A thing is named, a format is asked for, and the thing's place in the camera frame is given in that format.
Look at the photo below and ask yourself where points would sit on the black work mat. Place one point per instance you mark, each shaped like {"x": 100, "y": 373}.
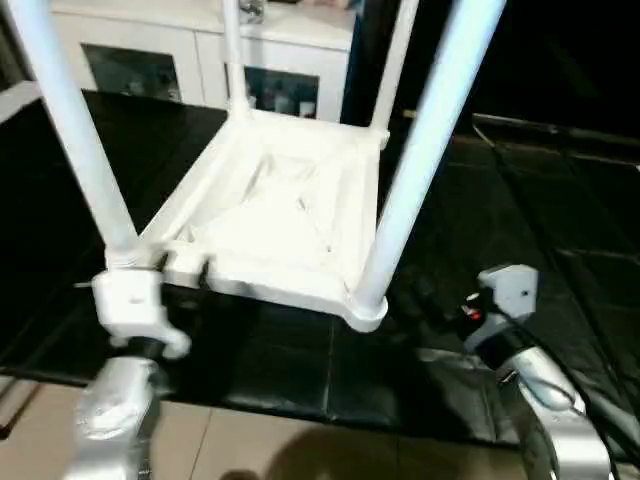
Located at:
{"x": 500, "y": 220}

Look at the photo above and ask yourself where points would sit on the white plastic table leg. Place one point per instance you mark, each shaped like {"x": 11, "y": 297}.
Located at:
{"x": 430, "y": 150}
{"x": 395, "y": 60}
{"x": 232, "y": 50}
{"x": 70, "y": 130}

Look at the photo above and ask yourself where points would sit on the glossy black long bar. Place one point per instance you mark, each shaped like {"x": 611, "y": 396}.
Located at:
{"x": 560, "y": 128}

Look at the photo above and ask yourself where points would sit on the white plastic table top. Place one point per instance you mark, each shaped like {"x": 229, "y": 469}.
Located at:
{"x": 280, "y": 200}

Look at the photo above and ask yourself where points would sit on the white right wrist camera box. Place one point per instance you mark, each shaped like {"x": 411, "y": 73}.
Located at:
{"x": 510, "y": 290}

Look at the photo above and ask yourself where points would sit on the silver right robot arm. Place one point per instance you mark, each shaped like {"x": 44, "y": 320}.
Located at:
{"x": 540, "y": 390}

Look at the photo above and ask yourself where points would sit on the crumpled silver black object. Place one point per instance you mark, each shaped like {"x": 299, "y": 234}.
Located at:
{"x": 250, "y": 8}

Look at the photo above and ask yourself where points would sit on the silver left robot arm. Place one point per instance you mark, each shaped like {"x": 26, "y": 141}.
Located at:
{"x": 115, "y": 410}

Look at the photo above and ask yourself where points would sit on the white cabinet with glass doors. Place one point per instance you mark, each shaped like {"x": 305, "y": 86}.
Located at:
{"x": 190, "y": 45}

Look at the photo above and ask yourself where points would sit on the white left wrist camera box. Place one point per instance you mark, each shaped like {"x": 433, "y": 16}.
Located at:
{"x": 135, "y": 300}

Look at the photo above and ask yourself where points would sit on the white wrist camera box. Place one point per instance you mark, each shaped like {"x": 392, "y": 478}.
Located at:
{"x": 135, "y": 300}
{"x": 510, "y": 290}

